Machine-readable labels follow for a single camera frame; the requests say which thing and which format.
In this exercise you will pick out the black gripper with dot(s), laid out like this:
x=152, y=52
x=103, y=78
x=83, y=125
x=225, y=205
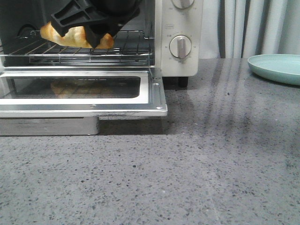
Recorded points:
x=100, y=17

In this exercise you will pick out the metal wire oven rack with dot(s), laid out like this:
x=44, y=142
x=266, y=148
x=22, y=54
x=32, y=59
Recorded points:
x=131, y=48

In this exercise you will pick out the glass oven door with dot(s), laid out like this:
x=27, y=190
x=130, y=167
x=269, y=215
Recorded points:
x=70, y=92

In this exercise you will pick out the white Toshiba toaster oven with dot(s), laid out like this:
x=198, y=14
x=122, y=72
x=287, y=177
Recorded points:
x=159, y=20

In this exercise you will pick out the oven dial knob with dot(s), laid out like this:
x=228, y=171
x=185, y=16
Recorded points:
x=180, y=46
x=182, y=4

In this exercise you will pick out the light green round plate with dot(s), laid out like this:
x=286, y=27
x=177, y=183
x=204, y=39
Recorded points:
x=281, y=68

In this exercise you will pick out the lower oven dial knob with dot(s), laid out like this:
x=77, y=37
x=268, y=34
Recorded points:
x=180, y=46

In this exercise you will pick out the upper oven dial knob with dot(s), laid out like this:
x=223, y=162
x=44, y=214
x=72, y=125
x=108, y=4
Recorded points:
x=182, y=4

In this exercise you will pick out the grey pleated curtain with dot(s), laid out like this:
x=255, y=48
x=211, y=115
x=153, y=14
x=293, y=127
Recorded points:
x=244, y=28

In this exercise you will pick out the golden striped bread roll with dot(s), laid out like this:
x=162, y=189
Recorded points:
x=75, y=37

